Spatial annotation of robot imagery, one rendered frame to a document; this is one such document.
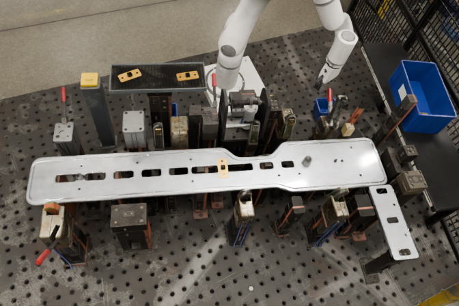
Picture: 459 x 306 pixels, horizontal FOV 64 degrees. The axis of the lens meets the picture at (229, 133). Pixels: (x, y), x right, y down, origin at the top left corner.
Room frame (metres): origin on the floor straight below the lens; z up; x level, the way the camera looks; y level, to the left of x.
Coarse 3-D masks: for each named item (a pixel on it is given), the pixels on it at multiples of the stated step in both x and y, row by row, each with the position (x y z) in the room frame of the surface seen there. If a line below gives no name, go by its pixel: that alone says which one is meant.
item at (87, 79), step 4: (84, 76) 0.86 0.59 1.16; (88, 76) 0.87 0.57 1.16; (92, 76) 0.87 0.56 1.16; (96, 76) 0.87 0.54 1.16; (84, 80) 0.85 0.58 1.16; (88, 80) 0.85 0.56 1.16; (92, 80) 0.85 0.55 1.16; (96, 80) 0.86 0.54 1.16; (84, 84) 0.83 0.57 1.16; (88, 84) 0.83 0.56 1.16; (92, 84) 0.84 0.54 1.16; (96, 84) 0.84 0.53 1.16
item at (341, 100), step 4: (340, 96) 0.97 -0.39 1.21; (344, 96) 0.97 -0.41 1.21; (336, 100) 0.97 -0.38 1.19; (340, 100) 0.97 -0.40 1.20; (344, 100) 0.96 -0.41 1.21; (336, 104) 0.96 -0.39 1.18; (340, 104) 0.96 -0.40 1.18; (344, 104) 0.94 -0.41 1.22; (332, 108) 0.96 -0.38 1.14; (336, 108) 0.95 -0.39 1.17; (340, 108) 0.96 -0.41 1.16; (344, 108) 0.93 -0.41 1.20; (332, 112) 0.95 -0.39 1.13; (336, 112) 0.96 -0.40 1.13; (340, 112) 0.95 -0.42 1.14; (332, 116) 0.94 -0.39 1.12; (336, 116) 0.96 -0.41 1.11; (328, 120) 0.95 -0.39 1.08; (336, 120) 0.95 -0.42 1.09; (336, 124) 0.94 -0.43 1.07; (328, 128) 0.93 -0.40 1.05
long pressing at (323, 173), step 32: (64, 160) 0.58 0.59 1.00; (96, 160) 0.61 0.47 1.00; (128, 160) 0.63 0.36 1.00; (160, 160) 0.66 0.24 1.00; (192, 160) 0.69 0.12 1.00; (256, 160) 0.74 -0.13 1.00; (288, 160) 0.77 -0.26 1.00; (320, 160) 0.80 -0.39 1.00; (352, 160) 0.83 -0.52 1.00; (32, 192) 0.44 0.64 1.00; (64, 192) 0.46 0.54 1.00; (96, 192) 0.48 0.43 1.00; (128, 192) 0.51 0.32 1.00; (160, 192) 0.53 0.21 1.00; (192, 192) 0.56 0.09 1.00
